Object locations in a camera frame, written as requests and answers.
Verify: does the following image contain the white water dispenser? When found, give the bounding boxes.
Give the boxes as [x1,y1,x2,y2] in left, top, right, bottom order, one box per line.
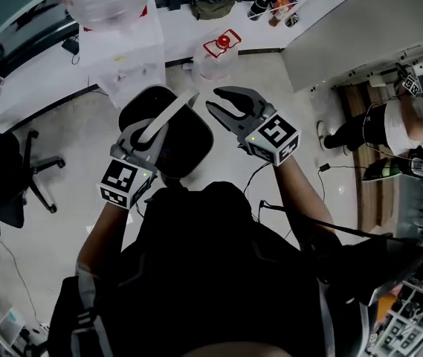
[79,0,167,109]

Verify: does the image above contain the black thermos bottle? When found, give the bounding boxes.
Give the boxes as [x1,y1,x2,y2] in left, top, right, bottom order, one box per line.
[248,0,274,22]

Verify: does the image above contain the person's black clothed torso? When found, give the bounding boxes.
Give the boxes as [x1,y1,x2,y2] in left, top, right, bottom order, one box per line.
[47,180,375,357]

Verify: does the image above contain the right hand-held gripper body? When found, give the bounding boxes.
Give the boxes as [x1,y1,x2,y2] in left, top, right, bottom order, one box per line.
[235,91,301,167]

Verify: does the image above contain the olive green bag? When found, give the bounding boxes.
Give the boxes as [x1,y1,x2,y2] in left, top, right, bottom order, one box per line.
[190,0,237,21]

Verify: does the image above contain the person's right forearm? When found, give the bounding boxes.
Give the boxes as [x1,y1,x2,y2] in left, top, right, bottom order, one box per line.
[270,158,338,245]

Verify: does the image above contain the dark trash bin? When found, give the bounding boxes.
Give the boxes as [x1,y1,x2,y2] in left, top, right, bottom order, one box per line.
[117,84,215,180]

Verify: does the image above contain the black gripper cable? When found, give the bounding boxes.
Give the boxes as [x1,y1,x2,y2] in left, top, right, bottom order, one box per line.
[242,161,272,201]

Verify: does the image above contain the black waist bag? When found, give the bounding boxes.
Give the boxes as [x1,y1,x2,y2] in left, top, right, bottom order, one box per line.
[307,232,423,301]

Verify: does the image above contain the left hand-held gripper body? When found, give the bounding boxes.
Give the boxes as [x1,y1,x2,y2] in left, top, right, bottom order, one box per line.
[100,143,159,210]

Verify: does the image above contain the metal shelf rack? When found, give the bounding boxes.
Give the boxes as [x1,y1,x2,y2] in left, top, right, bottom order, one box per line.
[367,184,423,357]

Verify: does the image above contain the white locker cabinet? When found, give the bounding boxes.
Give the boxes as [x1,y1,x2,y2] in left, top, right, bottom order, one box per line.
[281,0,423,93]

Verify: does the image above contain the clear water jug red cap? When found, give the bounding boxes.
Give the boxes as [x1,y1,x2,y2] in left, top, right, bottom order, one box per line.
[192,28,243,83]

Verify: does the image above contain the person's left forearm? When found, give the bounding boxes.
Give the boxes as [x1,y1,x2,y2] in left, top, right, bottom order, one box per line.
[77,195,131,275]

